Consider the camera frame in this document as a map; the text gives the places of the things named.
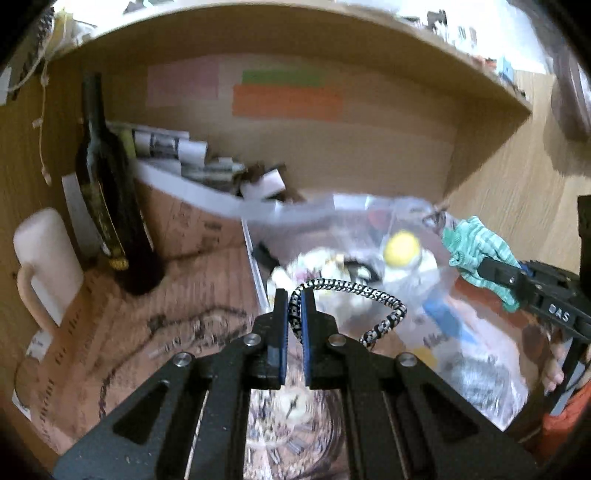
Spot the green knitted glove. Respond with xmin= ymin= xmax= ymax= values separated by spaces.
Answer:
xmin=442 ymin=216 xmax=521 ymax=313

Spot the black white braided cord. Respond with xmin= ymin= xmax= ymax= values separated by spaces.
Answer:
xmin=286 ymin=277 xmax=409 ymax=349

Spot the white cloth pouch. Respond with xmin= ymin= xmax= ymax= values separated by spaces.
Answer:
xmin=383 ymin=249 xmax=439 ymax=284

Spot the floral patterned cloth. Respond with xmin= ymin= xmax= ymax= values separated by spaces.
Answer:
xmin=266 ymin=247 xmax=380 ymax=299

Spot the person's right hand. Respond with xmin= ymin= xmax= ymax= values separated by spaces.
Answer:
xmin=541 ymin=339 xmax=590 ymax=392

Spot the clear plastic bin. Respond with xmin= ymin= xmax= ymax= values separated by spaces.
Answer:
xmin=238 ymin=195 xmax=536 ymax=429

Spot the yellow foam ball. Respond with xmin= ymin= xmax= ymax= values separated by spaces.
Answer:
xmin=383 ymin=230 xmax=422 ymax=268

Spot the small white cardboard box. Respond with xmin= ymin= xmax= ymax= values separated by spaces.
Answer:
xmin=239 ymin=169 xmax=286 ymax=201

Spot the dark wine bottle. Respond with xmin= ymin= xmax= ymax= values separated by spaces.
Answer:
xmin=75 ymin=74 xmax=164 ymax=296

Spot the cream ceramic mug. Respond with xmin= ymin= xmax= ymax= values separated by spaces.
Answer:
xmin=13 ymin=208 xmax=84 ymax=336

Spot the stack of newspapers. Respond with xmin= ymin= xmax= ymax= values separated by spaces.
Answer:
xmin=107 ymin=121 xmax=286 ymax=198

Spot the wooden shelf unit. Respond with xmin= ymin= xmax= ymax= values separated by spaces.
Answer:
xmin=0 ymin=0 xmax=591 ymax=462

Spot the orange paper sheet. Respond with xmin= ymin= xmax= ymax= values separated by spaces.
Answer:
xmin=231 ymin=85 xmax=344 ymax=121

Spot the green paper strip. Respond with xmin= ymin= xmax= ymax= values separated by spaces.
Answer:
xmin=242 ymin=69 xmax=325 ymax=88

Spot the pink paper note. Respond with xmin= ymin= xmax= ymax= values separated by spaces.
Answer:
xmin=146 ymin=56 xmax=219 ymax=108

